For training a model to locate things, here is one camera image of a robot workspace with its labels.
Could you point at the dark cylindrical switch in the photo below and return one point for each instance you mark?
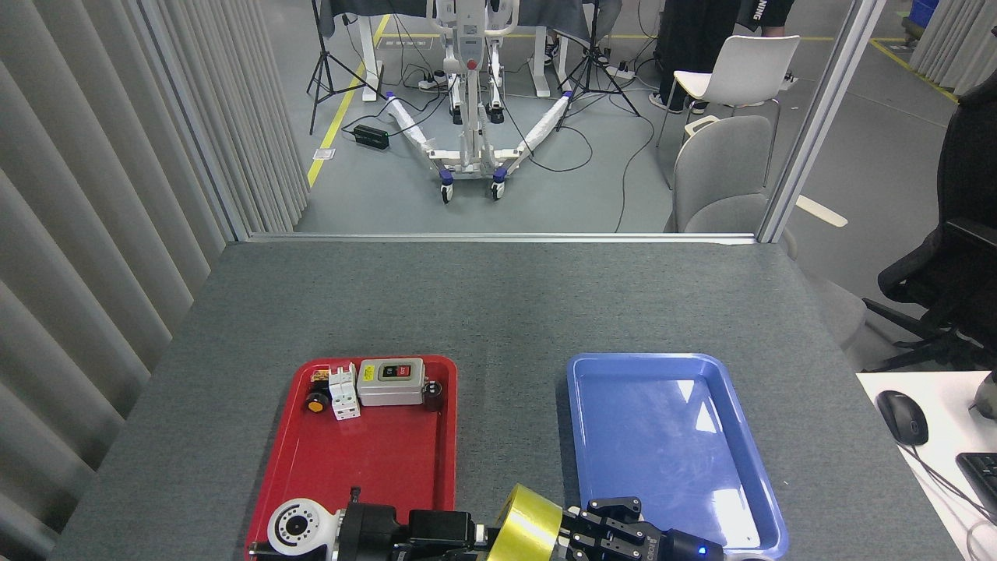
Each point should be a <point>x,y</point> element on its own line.
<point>432,396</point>

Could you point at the red plastic tray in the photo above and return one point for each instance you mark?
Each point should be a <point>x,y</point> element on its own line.
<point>358,452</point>

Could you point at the silver table edge rail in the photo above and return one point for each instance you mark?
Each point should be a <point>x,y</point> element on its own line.
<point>498,238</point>

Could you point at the black keyboard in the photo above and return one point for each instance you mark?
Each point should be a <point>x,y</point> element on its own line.
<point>983,479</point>

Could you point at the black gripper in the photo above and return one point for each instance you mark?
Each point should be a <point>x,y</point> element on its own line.
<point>374,538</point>
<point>681,548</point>

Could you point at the white desk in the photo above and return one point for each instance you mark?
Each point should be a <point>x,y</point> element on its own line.
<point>946,421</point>

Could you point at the blue plastic tray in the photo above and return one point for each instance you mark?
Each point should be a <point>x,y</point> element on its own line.
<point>662,436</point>

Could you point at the yellow tape roll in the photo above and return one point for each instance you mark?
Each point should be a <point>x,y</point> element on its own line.
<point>530,526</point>

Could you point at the black computer mouse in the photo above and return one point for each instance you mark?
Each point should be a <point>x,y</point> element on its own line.
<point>902,417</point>

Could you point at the silver aluminium post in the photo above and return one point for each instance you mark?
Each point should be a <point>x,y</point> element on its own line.
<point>818,117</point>

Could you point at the white wheeled stand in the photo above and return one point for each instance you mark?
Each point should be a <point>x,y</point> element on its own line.
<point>471,117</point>

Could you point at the black office chair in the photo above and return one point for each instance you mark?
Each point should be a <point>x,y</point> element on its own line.
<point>962,257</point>

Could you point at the grey switch box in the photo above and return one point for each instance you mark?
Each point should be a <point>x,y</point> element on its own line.
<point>392,386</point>

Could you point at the white chair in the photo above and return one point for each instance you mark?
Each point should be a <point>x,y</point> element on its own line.
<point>740,70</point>

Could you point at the black power adapter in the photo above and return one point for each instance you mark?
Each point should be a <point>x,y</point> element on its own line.
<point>371,137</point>

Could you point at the white legged table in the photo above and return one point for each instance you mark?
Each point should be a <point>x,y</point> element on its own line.
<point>368,62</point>

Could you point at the grey rounded desk object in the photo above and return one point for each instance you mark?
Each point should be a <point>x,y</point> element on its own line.
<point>988,397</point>

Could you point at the yellow push button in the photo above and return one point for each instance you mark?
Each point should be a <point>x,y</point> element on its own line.
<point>317,403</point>

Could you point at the blue bin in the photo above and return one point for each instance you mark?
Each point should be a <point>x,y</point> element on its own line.
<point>923,12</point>

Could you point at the grey chair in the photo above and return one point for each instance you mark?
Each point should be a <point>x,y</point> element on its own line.
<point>720,171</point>

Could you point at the black tripod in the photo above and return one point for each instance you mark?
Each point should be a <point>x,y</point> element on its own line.
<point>592,70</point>
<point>323,70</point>

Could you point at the white circuit breaker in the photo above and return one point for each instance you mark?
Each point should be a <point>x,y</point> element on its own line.
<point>343,396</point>

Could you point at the person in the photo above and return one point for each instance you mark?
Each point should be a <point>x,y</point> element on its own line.
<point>693,39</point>

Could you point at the beige floor board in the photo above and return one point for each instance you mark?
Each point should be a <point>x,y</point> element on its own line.
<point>822,211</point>

